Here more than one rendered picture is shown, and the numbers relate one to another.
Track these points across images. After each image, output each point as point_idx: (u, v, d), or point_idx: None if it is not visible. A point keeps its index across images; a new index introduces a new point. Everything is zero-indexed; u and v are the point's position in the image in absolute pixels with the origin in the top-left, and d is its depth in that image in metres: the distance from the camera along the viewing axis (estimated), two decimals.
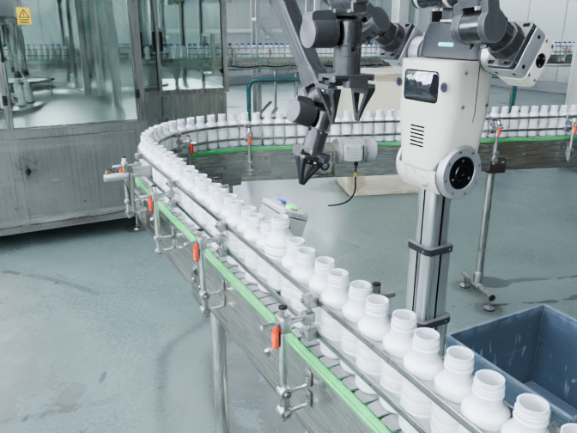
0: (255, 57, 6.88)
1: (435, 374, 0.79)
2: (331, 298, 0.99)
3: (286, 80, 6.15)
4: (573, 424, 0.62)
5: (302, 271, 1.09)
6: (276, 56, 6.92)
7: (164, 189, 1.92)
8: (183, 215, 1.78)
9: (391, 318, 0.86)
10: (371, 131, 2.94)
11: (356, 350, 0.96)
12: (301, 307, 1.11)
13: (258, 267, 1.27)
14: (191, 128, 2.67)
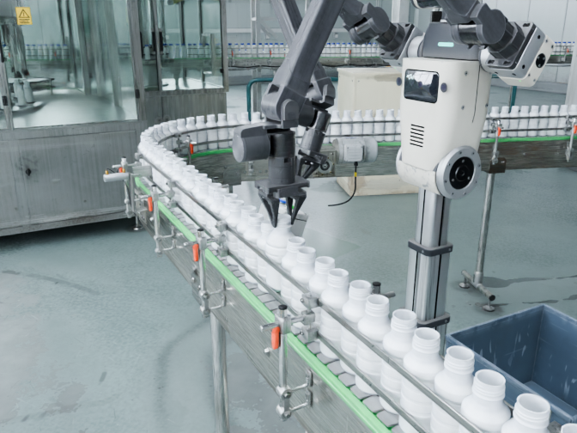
0: (255, 57, 6.88)
1: (435, 374, 0.79)
2: (331, 298, 0.99)
3: None
4: (573, 424, 0.62)
5: (302, 271, 1.09)
6: (276, 56, 6.92)
7: (164, 189, 1.92)
8: (183, 215, 1.78)
9: (391, 318, 0.86)
10: (371, 131, 2.94)
11: (356, 350, 0.96)
12: (301, 307, 1.11)
13: (258, 267, 1.27)
14: (191, 128, 2.67)
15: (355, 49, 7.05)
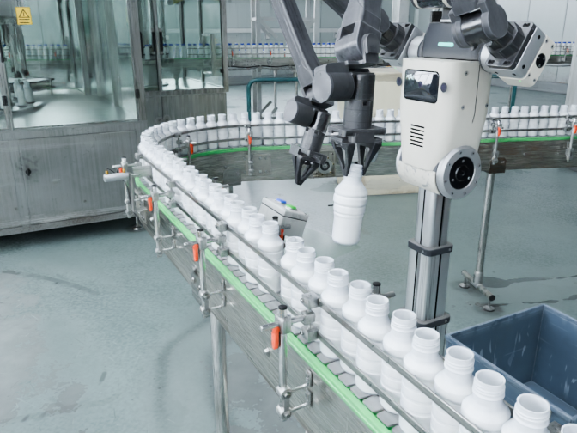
0: (255, 57, 6.88)
1: (435, 374, 0.79)
2: (331, 298, 0.99)
3: (286, 80, 6.15)
4: (573, 424, 0.62)
5: (302, 271, 1.09)
6: (276, 56, 6.92)
7: (164, 189, 1.92)
8: (183, 215, 1.78)
9: (391, 318, 0.86)
10: None
11: (356, 350, 0.96)
12: (301, 307, 1.11)
13: (259, 268, 1.27)
14: (191, 128, 2.67)
15: None
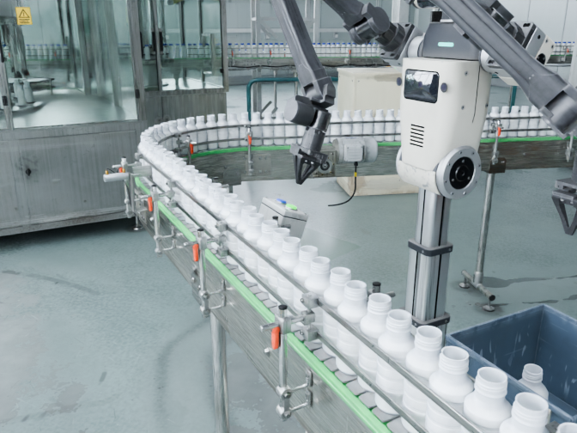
0: (255, 57, 6.88)
1: (407, 352, 0.84)
2: (314, 284, 1.04)
3: (286, 80, 6.15)
4: (527, 393, 0.67)
5: (288, 259, 1.14)
6: (276, 56, 6.92)
7: (164, 189, 1.92)
8: (183, 215, 1.78)
9: (368, 301, 0.91)
10: (371, 131, 2.94)
11: (337, 332, 1.01)
12: (287, 295, 1.16)
13: (259, 268, 1.27)
14: (191, 128, 2.67)
15: (355, 49, 7.05)
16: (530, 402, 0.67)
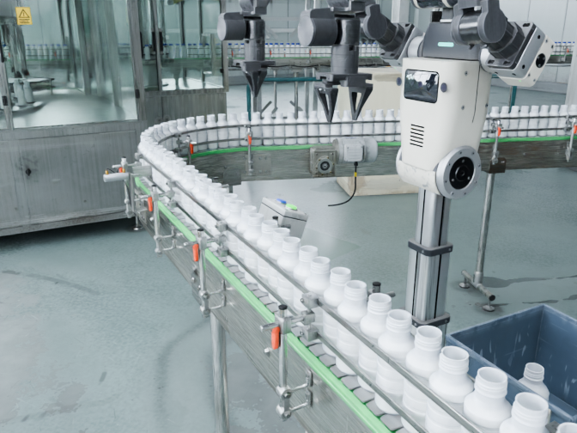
0: None
1: (407, 352, 0.84)
2: (314, 284, 1.04)
3: (286, 80, 6.15)
4: (527, 393, 0.67)
5: (288, 259, 1.14)
6: (276, 56, 6.92)
7: (164, 189, 1.92)
8: (183, 215, 1.78)
9: (368, 301, 0.91)
10: (371, 131, 2.94)
11: (337, 332, 1.01)
12: (287, 295, 1.16)
13: (259, 268, 1.27)
14: (191, 128, 2.67)
15: None
16: (530, 402, 0.67)
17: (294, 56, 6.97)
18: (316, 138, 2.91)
